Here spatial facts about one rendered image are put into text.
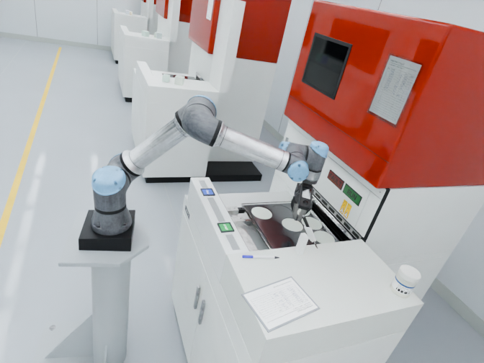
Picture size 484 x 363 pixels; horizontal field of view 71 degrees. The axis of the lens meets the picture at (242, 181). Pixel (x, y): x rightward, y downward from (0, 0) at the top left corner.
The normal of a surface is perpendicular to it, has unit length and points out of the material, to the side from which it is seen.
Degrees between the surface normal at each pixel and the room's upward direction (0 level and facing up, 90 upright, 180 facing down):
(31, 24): 90
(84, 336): 90
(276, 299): 0
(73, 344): 90
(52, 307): 0
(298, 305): 0
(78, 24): 90
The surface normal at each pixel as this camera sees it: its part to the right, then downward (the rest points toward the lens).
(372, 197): -0.91, 0.02
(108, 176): 0.13, -0.79
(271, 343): 0.35, 0.52
